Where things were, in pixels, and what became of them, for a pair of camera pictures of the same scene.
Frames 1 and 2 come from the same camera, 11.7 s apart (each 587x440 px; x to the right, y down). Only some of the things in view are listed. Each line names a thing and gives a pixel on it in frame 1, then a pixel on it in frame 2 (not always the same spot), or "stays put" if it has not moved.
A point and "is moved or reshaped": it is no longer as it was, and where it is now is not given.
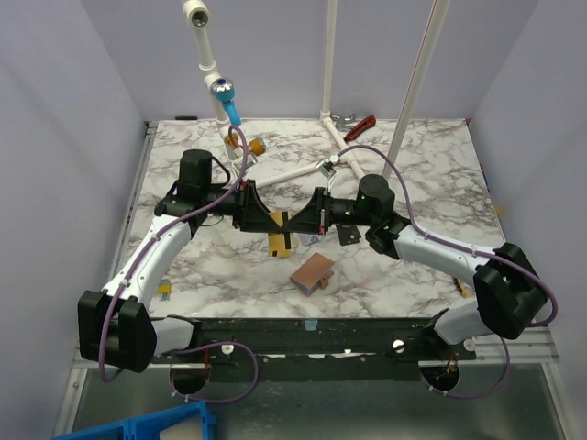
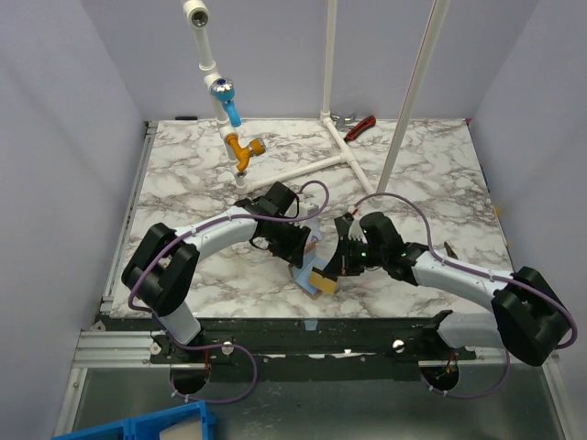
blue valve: [223, 90] stays put
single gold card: [278, 216] is moved or reshaped
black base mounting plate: [308, 348] stays put
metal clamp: [342, 121] stays put
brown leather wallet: [315, 271] to [293, 276]
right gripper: [326, 209] to [344, 256]
